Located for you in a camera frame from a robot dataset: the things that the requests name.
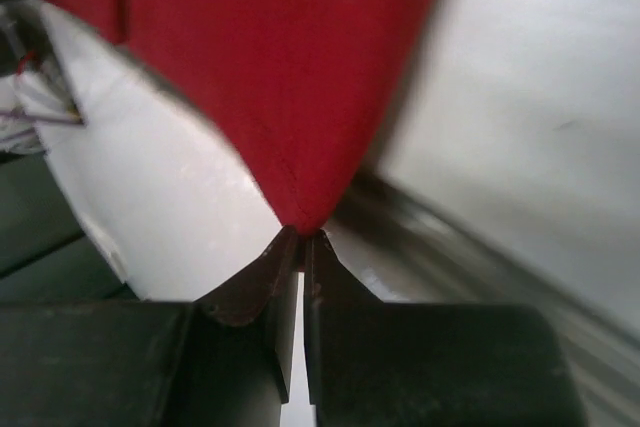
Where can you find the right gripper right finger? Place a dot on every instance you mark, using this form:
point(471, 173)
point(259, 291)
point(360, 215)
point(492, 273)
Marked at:
point(372, 362)

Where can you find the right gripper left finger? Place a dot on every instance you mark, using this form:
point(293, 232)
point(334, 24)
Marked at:
point(221, 360)

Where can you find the red t shirt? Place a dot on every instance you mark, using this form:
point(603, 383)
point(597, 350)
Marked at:
point(299, 87)

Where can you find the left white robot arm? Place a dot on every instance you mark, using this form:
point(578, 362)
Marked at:
point(35, 88)

